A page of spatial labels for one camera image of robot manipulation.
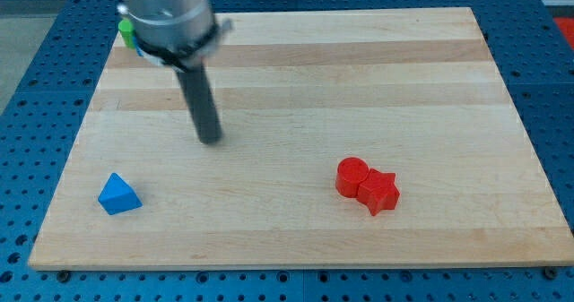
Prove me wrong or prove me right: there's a green block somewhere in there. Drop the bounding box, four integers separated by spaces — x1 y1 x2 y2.
117 19 135 49

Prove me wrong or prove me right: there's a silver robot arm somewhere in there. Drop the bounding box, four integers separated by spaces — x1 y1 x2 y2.
117 0 233 144

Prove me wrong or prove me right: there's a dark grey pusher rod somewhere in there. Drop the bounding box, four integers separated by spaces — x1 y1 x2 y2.
177 65 222 144

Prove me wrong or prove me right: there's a blue triangle block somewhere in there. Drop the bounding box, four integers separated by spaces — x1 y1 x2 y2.
98 173 143 215

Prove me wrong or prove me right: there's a red star block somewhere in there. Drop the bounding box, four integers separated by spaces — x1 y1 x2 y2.
356 168 400 216

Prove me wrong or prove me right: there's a red cylinder block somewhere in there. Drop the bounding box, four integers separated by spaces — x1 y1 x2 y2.
335 157 370 198

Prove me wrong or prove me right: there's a wooden board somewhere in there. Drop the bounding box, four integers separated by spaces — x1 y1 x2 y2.
29 7 573 271

